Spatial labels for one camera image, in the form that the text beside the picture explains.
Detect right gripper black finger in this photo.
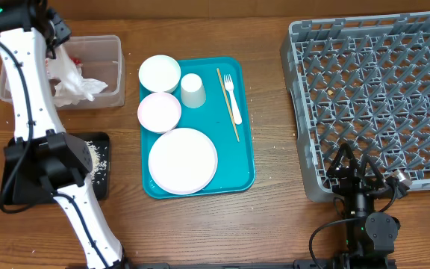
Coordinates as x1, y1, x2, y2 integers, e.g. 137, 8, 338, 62
328, 143, 358, 176
360, 155, 384, 183

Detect white tissue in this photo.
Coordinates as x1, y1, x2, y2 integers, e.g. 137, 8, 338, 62
46, 45, 83, 81

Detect white napkin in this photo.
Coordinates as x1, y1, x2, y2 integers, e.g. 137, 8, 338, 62
53, 72, 108, 107

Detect white bowl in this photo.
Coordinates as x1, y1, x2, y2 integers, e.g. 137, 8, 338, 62
138, 55, 181, 93

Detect pink bowl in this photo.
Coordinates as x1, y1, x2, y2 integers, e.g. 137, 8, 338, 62
137, 92, 181, 134

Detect white plastic fork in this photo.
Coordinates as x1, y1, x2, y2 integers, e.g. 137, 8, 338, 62
223, 74, 242, 125

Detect wooden chopstick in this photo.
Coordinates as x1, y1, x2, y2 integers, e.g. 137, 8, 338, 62
216, 67, 240, 143

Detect white cup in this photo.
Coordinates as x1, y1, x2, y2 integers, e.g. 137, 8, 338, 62
181, 73, 206, 108

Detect white round plate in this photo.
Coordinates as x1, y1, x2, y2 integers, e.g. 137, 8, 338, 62
148, 128, 218, 195

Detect red snack wrapper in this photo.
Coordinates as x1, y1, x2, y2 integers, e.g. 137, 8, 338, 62
70, 57, 82, 67

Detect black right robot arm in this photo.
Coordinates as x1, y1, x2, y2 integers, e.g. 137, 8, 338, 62
327, 143, 400, 268

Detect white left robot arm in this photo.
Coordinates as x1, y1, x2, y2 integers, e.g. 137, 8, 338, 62
0, 1, 132, 268

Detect grey dishwasher rack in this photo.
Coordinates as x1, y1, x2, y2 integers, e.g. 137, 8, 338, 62
281, 11, 430, 202

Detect clear plastic bin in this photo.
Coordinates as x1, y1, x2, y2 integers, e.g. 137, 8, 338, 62
0, 34, 127, 111

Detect teal serving tray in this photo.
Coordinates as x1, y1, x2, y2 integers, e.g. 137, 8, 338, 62
140, 57, 255, 199

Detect rice and peanut shell scraps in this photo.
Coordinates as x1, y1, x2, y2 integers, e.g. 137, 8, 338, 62
86, 141, 108, 185

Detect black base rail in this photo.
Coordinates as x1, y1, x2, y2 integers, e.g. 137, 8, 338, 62
131, 259, 397, 269

